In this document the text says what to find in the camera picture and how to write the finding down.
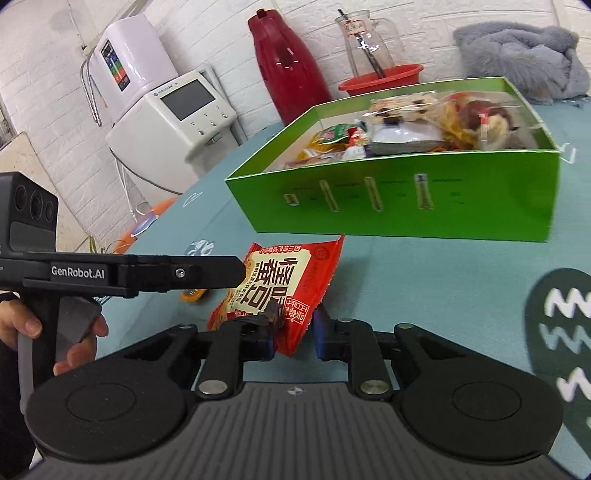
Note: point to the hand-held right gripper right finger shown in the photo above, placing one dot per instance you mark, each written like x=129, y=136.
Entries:
x=323, y=334

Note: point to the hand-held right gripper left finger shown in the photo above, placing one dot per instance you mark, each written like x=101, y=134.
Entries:
x=231, y=350

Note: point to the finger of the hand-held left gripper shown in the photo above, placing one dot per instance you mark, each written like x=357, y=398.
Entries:
x=184, y=273

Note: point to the green cardboard box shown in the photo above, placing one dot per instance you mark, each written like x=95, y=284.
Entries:
x=406, y=203

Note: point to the person's left forearm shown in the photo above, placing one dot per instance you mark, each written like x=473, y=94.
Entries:
x=9, y=397

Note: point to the clear packet with red snacks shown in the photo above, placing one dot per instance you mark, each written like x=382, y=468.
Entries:
x=475, y=117

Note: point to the person's left hand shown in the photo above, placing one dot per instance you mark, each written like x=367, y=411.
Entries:
x=21, y=321

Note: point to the small orange snack packet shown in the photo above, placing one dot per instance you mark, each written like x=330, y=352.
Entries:
x=194, y=296

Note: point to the orange plastic object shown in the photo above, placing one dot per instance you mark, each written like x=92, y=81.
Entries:
x=157, y=210

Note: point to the teal tablecloth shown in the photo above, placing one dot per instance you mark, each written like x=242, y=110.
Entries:
x=425, y=281

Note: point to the white appliance with screen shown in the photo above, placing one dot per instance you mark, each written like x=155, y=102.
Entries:
x=157, y=138

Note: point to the red and green snack packet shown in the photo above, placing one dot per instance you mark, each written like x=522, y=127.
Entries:
x=332, y=134

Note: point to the white snack packet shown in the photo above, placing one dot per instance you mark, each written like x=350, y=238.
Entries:
x=406, y=138

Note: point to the white water purifier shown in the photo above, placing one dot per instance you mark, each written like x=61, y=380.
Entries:
x=131, y=60

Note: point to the red thermos jug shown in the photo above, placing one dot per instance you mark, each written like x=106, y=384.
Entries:
x=288, y=69

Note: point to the clear packet of white bars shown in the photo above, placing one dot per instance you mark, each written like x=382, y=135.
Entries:
x=406, y=104

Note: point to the red plastic basket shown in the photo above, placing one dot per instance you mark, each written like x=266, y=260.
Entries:
x=397, y=76

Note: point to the black straw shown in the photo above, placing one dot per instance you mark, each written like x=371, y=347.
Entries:
x=369, y=50

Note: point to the glass pitcher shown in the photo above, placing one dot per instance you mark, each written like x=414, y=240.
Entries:
x=369, y=41

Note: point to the grey fluffy blanket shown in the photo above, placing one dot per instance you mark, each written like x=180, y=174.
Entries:
x=517, y=60

